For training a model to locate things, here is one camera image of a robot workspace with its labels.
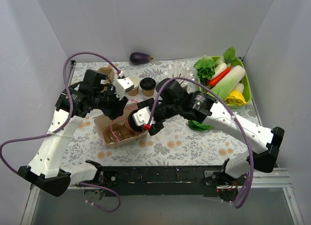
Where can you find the purple eggplant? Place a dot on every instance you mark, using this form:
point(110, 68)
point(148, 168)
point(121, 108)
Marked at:
point(138, 58)

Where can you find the green plastic basket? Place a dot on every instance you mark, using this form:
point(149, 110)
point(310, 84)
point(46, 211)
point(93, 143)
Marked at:
point(246, 93)

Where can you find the white radish with leaves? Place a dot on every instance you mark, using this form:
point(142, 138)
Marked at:
point(224, 61)

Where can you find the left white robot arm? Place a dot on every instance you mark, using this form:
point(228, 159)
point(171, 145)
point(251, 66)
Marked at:
point(93, 92)

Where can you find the orange carrot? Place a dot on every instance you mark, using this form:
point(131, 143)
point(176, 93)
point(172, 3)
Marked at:
point(214, 82)

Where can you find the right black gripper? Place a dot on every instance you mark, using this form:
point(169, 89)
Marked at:
point(150, 117)

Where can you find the yellow flower vegetable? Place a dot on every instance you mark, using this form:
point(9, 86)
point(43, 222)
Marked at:
point(236, 97)

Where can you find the green lettuce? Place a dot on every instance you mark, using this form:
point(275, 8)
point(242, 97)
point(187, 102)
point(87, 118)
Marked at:
point(205, 68)

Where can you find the stack of paper cups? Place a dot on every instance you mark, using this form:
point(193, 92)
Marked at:
point(135, 90)

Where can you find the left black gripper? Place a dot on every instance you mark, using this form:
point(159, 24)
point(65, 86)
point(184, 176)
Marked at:
point(117, 106)

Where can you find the paper bag with pink handles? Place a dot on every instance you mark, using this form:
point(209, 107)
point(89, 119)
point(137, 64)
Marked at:
point(104, 121)

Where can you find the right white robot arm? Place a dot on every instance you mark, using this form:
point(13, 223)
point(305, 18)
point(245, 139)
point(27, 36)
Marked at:
point(203, 108)

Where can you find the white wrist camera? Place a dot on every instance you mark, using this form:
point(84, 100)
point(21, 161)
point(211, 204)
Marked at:
point(143, 119)
point(122, 85)

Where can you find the stack of cardboard carriers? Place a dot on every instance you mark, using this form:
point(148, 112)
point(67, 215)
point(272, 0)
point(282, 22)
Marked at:
point(109, 72)

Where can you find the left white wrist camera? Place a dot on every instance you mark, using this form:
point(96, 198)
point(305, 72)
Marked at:
point(122, 85)

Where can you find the brown paper cup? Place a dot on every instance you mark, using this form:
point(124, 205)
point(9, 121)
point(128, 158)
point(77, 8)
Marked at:
point(148, 93)
point(132, 132)

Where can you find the bok choy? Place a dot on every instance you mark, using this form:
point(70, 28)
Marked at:
point(196, 126)

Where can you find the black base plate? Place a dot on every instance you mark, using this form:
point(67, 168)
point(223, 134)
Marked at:
point(166, 180)

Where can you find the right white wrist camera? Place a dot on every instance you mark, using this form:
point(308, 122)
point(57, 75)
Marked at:
point(143, 119)

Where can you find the floral table mat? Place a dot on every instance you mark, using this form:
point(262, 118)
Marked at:
point(176, 144)

